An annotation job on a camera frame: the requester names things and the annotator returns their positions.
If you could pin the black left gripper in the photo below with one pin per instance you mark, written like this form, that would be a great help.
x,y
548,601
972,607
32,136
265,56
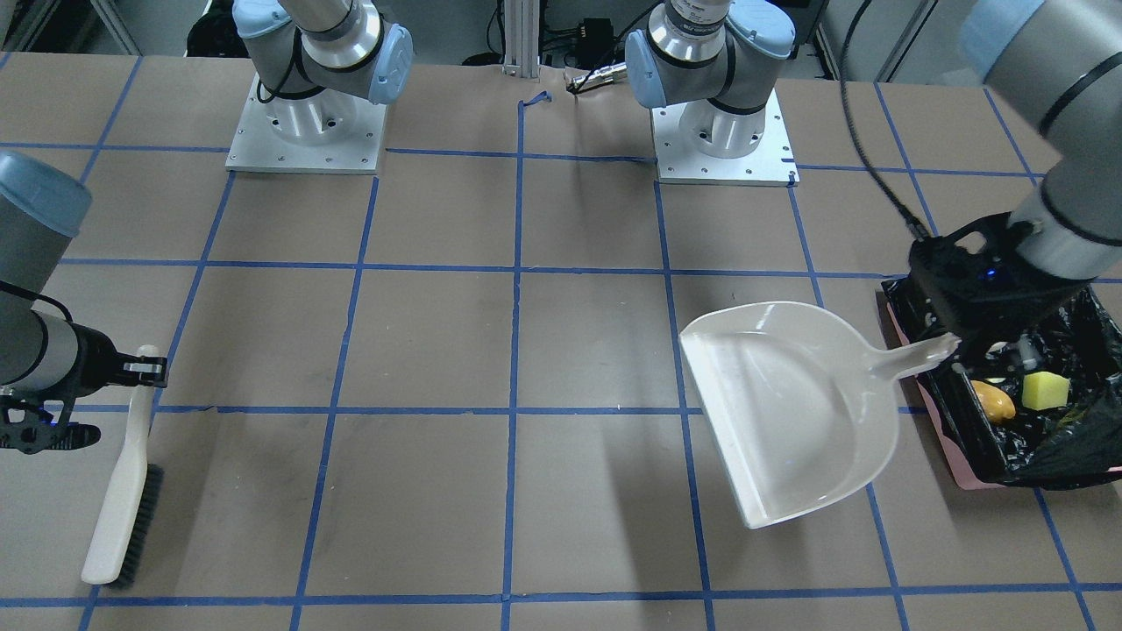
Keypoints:
x,y
1045,298

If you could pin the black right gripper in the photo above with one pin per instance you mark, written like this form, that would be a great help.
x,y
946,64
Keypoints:
x,y
99,358

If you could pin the yellow potato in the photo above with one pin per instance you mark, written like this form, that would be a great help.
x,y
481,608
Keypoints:
x,y
997,406

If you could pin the yellow sponge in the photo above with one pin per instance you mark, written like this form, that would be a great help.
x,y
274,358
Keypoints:
x,y
1045,390

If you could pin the beige hand brush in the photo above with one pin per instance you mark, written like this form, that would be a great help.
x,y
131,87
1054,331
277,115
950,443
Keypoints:
x,y
129,504

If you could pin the beige plastic dustpan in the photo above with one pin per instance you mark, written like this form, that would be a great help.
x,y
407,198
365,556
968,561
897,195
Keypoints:
x,y
802,408

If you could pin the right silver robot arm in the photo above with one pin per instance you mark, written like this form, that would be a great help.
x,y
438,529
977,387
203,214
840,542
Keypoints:
x,y
48,360

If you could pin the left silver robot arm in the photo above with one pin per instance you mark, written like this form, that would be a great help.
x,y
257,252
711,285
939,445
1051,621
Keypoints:
x,y
1057,64

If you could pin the bin with black bag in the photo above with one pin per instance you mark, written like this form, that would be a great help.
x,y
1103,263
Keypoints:
x,y
1042,411

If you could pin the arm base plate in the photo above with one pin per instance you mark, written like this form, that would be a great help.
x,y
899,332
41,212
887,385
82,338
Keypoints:
x,y
698,144
329,133

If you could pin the aluminium frame post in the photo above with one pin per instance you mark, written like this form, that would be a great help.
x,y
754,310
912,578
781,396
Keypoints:
x,y
521,30

